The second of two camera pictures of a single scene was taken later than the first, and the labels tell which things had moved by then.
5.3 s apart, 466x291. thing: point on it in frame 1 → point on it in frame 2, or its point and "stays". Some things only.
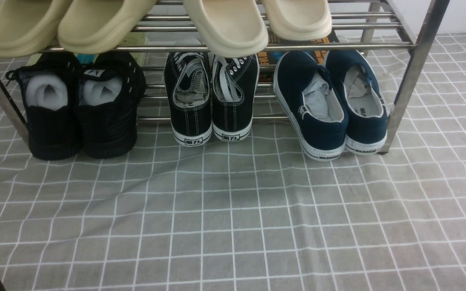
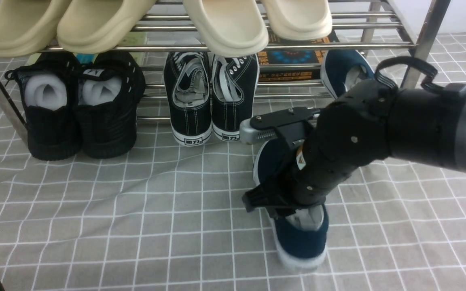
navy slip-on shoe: x=315 y=112 → x=300 y=238
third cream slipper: x=233 y=28 stays
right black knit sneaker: x=111 y=85 stays
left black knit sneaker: x=50 y=87 stays
